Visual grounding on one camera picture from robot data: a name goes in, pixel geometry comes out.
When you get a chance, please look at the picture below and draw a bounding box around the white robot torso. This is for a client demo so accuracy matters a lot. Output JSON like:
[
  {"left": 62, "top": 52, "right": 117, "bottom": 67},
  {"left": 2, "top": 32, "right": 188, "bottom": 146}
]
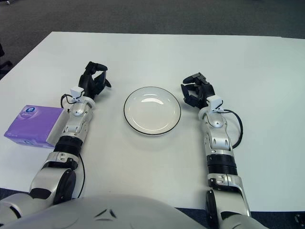
[{"left": 0, "top": 193, "right": 210, "bottom": 229}]

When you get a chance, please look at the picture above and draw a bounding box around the white right wrist sensor box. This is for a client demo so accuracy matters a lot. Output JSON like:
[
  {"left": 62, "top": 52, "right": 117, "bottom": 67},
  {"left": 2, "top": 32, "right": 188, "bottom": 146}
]
[{"left": 206, "top": 95, "right": 224, "bottom": 113}]

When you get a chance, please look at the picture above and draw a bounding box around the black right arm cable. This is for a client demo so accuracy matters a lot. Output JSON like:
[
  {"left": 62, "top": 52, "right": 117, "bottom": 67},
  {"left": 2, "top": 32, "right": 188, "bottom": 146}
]
[{"left": 223, "top": 109, "right": 244, "bottom": 149}]

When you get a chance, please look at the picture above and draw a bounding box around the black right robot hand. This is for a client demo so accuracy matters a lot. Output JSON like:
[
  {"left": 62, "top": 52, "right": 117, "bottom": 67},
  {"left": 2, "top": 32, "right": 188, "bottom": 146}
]
[{"left": 180, "top": 73, "right": 216, "bottom": 108}]

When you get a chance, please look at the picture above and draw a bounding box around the white plate with black rim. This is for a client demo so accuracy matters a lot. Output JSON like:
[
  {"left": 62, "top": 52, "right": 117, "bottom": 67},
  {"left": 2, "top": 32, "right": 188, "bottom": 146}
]
[{"left": 123, "top": 86, "right": 182, "bottom": 137}]

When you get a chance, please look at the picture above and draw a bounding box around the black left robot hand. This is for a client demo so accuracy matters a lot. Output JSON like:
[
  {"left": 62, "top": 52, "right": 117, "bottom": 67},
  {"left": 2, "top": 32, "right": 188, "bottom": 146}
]
[{"left": 78, "top": 61, "right": 112, "bottom": 101}]

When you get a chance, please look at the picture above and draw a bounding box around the purple tissue paper pack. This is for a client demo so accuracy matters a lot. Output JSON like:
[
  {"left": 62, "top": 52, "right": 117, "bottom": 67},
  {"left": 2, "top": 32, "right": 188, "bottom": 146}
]
[{"left": 3, "top": 104, "right": 65, "bottom": 150}]

